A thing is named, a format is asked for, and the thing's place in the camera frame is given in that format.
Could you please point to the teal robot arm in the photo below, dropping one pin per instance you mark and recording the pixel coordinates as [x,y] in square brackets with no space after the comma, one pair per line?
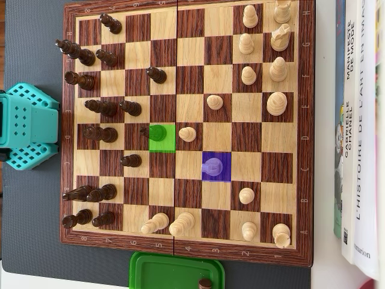
[33,126]

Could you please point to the light wooden chess bishop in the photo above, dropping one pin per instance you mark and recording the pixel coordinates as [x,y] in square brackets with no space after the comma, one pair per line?
[156,223]
[278,70]

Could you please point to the dark wooden chess rook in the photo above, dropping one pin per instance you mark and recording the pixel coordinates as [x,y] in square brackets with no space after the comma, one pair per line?
[82,80]
[79,218]

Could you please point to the red translucent container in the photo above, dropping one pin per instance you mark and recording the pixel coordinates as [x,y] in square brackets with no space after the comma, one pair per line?
[373,285]

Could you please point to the light wooden chess pawn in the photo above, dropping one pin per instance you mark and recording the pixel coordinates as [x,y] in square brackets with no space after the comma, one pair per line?
[250,18]
[249,76]
[247,195]
[187,134]
[249,231]
[215,102]
[246,44]

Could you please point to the light wooden chess rook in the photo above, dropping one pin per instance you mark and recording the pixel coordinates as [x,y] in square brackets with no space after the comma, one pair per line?
[281,235]
[282,12]

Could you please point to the wooden folding chessboard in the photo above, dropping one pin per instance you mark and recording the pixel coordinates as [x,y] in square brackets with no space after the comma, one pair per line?
[218,78]

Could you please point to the dark wooden chess pawn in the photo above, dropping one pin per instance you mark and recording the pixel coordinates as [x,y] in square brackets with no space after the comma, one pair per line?
[107,58]
[158,133]
[205,283]
[132,161]
[132,108]
[105,219]
[111,24]
[158,76]

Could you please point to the tall dark wooden chess piece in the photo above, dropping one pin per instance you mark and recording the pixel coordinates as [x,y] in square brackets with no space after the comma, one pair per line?
[103,134]
[103,108]

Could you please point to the dark grey table mat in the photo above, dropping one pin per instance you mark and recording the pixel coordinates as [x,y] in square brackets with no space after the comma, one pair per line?
[30,45]

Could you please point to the green plastic tray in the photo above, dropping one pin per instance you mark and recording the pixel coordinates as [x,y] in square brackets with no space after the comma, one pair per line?
[168,271]

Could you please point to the dark wooden chess king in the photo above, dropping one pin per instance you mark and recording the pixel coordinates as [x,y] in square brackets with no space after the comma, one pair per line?
[79,54]

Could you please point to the white Gabrielle Chanel book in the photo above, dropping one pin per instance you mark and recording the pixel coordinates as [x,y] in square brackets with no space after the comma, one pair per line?
[349,195]

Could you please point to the blue panda picture book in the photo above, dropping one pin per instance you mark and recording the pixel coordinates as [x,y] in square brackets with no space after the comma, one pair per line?
[338,180]

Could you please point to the white art history book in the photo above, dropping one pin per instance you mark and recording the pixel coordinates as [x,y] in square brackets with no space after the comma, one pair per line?
[368,180]

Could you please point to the light wooden chess king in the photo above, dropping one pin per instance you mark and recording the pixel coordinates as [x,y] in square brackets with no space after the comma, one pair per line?
[276,103]

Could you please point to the light wooden chess knight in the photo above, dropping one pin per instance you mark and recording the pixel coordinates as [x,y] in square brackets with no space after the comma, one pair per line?
[213,166]
[280,38]

